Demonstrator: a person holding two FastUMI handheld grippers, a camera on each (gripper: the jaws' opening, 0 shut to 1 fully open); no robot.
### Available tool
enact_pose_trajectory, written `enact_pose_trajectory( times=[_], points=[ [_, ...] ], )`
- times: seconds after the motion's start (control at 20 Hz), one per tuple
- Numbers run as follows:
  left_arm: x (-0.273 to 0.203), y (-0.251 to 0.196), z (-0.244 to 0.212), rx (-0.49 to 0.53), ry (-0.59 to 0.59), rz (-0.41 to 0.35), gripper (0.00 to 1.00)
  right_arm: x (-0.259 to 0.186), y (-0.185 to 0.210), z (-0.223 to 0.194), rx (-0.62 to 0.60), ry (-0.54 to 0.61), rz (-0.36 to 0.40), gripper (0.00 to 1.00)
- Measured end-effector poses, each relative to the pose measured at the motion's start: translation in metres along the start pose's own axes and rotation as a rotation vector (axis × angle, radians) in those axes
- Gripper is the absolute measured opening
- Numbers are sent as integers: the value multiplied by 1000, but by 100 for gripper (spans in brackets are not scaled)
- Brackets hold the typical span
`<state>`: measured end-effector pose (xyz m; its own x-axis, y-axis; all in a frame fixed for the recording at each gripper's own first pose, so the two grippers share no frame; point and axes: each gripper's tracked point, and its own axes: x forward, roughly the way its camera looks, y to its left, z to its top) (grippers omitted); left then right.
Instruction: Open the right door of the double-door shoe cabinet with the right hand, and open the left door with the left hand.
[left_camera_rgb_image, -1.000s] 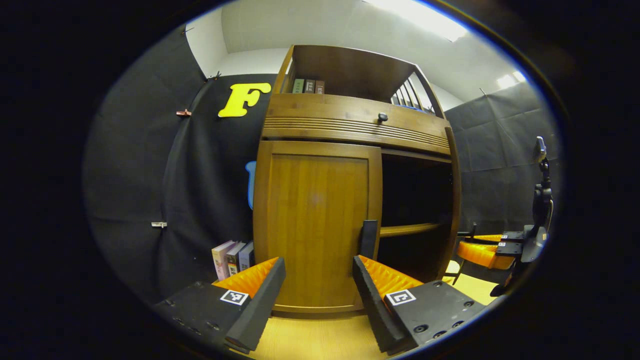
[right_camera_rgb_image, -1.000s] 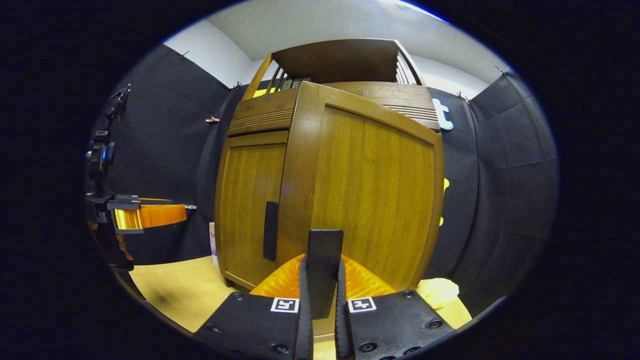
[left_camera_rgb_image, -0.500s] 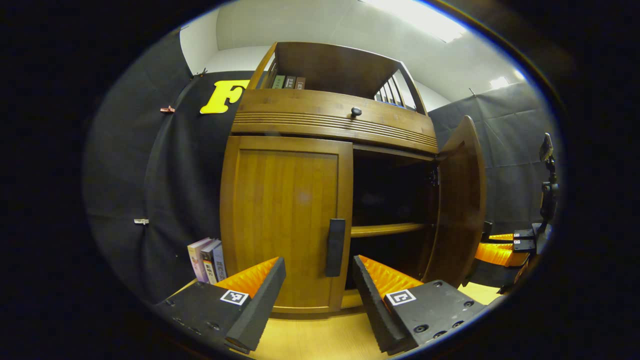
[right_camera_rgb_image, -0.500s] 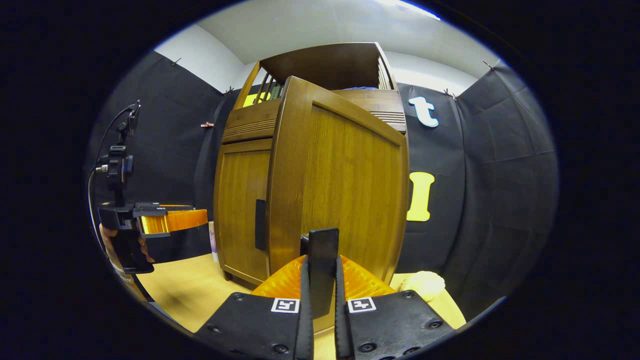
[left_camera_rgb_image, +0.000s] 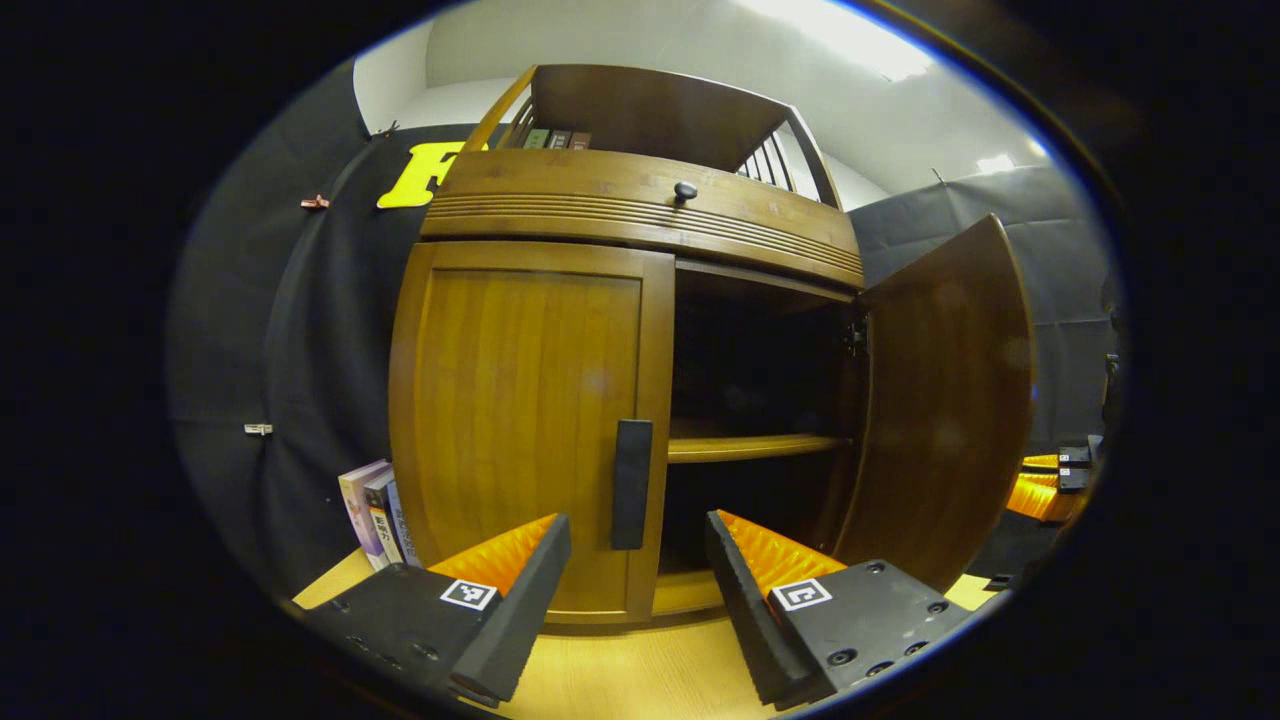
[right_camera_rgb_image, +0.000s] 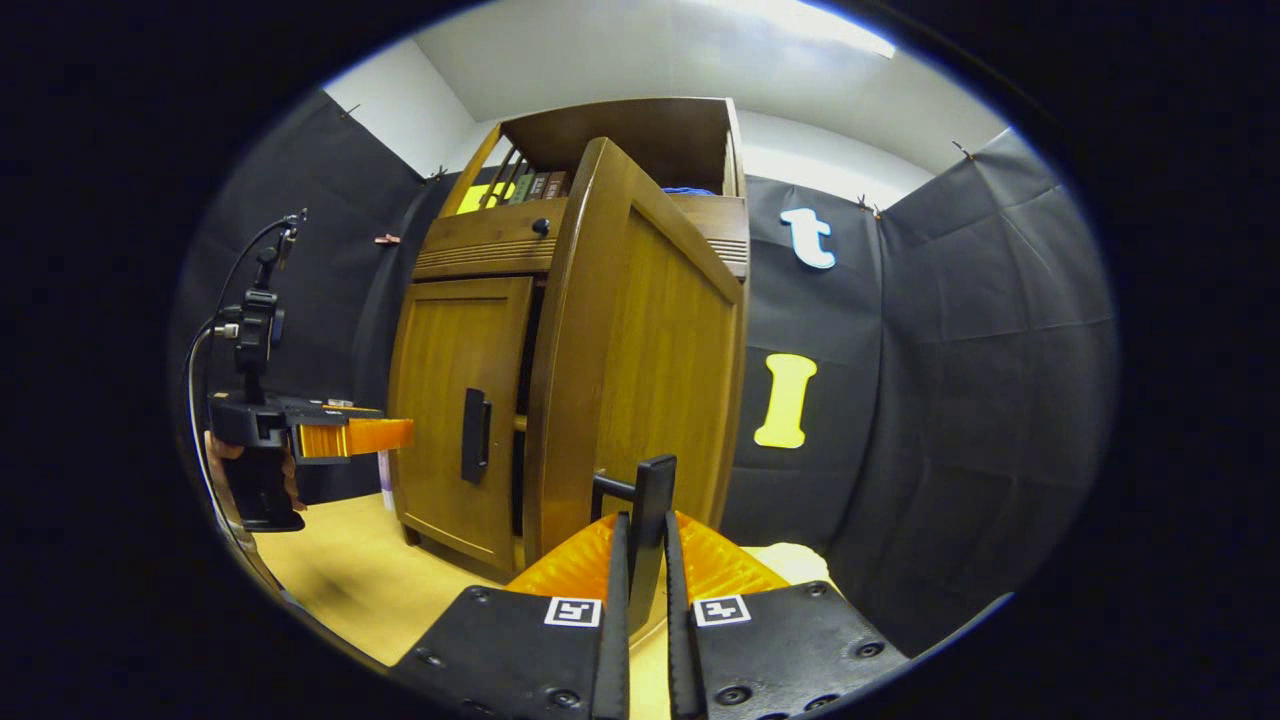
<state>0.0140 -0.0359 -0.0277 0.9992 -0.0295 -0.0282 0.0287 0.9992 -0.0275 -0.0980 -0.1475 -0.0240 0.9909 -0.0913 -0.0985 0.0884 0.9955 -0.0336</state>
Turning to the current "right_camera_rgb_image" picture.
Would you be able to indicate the wooden double-door shoe cabinet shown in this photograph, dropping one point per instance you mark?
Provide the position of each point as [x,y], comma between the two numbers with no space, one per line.
[640,130]

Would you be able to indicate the brown book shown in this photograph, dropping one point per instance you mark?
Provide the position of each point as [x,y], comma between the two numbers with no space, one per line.
[557,184]

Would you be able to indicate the wooden cabinet door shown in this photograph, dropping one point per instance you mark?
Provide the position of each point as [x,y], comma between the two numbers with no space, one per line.
[640,380]
[430,420]

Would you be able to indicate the dark book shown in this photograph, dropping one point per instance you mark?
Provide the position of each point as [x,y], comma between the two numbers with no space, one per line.
[539,186]

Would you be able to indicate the wooden ribbed cabinet drawer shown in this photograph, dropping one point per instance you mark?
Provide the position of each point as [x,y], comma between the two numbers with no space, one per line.
[480,240]

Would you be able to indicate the blue cloth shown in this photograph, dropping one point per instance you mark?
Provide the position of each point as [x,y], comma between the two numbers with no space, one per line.
[688,190]

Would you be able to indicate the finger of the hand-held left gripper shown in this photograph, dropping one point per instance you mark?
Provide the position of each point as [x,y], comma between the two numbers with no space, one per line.
[340,440]

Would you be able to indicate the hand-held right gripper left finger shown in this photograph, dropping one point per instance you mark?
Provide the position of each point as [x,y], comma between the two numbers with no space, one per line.
[612,650]

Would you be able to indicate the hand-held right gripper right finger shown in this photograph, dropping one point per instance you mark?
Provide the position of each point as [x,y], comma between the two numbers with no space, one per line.
[682,660]

